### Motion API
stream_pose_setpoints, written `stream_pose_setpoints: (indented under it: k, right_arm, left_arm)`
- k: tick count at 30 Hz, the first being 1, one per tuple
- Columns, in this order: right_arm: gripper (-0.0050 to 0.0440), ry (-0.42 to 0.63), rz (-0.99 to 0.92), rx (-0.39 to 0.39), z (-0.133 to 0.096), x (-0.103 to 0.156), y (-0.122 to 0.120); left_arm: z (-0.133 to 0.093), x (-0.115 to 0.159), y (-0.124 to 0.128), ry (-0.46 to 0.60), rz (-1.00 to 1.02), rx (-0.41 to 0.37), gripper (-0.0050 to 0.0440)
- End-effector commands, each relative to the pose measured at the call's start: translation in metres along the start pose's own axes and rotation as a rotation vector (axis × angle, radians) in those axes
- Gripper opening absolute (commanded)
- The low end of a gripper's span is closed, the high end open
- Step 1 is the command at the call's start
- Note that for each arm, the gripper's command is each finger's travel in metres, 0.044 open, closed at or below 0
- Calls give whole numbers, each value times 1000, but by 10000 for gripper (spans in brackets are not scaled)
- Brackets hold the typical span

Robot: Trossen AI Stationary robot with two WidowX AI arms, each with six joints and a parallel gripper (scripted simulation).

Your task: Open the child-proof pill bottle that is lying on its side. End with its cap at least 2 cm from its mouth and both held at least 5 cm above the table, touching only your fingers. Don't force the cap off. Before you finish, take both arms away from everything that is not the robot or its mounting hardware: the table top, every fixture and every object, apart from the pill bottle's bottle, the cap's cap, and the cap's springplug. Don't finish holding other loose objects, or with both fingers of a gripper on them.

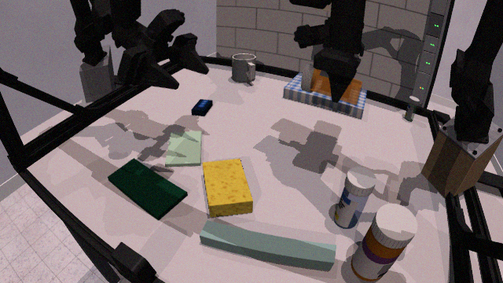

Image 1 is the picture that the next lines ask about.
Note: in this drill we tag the yellow sponge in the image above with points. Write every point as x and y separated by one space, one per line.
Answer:
227 188

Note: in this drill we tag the orange pill bottle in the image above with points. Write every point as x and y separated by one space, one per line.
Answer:
320 84

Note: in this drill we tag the grey ribbed bottle cap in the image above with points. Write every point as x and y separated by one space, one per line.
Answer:
307 77

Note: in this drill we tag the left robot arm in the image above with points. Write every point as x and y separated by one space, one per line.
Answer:
121 21

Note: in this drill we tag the grey mug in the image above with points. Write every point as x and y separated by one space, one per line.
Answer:
242 70

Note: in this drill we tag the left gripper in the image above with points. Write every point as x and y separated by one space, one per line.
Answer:
140 68

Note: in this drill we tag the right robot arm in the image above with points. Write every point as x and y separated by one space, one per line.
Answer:
469 74

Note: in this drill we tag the grey bottle with brown label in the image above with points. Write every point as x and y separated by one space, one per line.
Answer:
392 228

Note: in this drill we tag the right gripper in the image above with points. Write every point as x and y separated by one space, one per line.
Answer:
346 35

